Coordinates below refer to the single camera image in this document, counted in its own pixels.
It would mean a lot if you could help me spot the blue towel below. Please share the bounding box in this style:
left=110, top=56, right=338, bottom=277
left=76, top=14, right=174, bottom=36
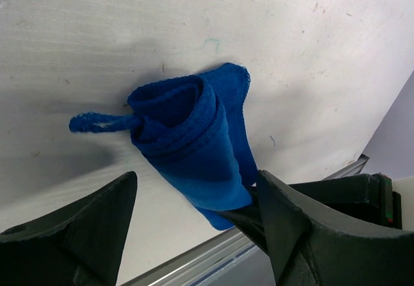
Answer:
left=69, top=63, right=257, bottom=230

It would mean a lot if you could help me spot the aluminium rail frame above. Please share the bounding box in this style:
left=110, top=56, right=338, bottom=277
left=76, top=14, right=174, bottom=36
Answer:
left=119, top=155, right=371, bottom=286

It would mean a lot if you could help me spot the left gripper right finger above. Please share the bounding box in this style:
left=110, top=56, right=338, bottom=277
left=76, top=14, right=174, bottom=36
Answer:
left=257, top=171, right=413, bottom=285

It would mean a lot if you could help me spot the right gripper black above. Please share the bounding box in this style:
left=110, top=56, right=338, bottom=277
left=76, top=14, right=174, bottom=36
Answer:
left=290, top=173, right=402, bottom=230

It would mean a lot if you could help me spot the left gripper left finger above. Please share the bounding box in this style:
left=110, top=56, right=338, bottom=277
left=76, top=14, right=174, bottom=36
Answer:
left=1, top=171, right=137, bottom=285

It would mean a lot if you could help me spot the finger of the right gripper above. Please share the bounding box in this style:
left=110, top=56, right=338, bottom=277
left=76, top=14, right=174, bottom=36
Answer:
left=217, top=187, right=268, bottom=255

